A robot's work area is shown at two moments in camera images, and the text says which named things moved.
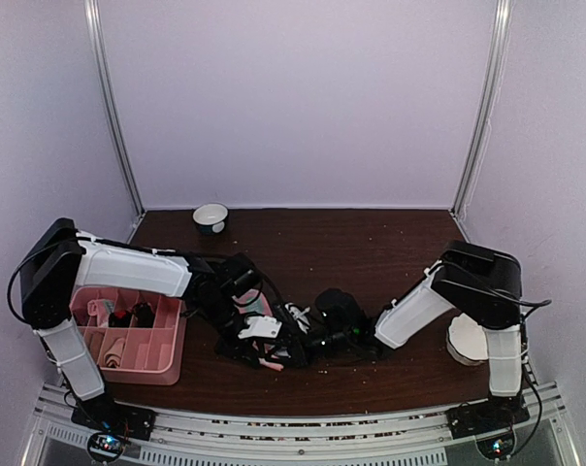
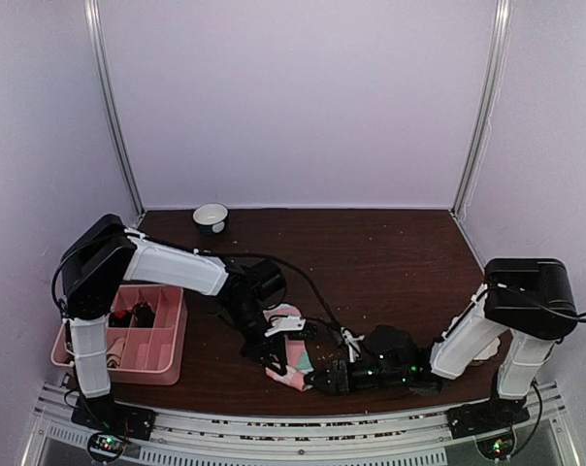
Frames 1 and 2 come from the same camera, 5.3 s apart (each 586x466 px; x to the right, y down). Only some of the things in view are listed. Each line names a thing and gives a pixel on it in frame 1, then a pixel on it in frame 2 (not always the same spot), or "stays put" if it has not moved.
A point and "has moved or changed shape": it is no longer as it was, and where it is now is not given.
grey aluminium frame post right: [503, 16] stays put
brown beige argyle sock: [144, 316] stays put
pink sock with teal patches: [253, 302] has moved or changed shape
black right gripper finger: [291, 354] -> [332, 378]
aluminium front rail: [394, 439] stays put
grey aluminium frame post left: [113, 107] stays put
